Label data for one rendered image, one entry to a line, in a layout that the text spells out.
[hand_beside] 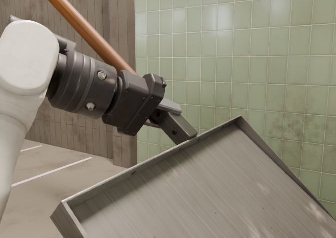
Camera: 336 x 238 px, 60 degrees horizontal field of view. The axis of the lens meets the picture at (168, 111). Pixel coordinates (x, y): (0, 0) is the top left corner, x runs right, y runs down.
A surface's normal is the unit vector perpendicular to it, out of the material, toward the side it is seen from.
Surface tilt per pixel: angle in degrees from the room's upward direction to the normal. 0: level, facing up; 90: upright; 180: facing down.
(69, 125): 90
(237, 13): 90
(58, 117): 90
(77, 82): 90
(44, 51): 59
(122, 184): 40
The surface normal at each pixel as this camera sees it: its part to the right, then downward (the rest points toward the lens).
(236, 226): 0.55, -0.70
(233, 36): -0.52, 0.14
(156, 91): 0.56, -0.04
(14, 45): 0.61, -0.42
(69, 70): -0.16, -0.28
